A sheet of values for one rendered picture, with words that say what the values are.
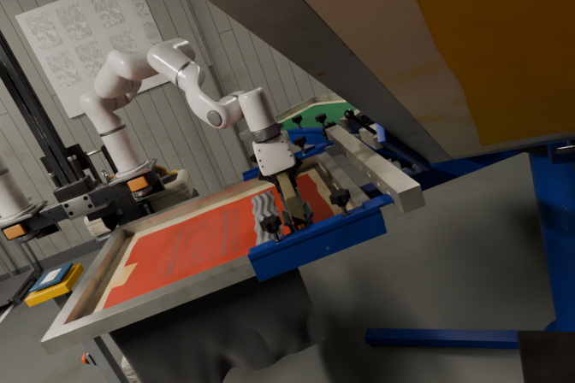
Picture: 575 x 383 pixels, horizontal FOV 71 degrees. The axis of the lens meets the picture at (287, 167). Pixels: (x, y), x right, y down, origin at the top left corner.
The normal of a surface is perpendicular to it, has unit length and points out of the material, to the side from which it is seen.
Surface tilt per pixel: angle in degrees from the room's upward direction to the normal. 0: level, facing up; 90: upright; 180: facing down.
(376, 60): 148
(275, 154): 91
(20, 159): 90
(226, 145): 90
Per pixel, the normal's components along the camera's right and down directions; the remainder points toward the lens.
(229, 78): 0.16, 0.27
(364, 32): 0.09, 0.98
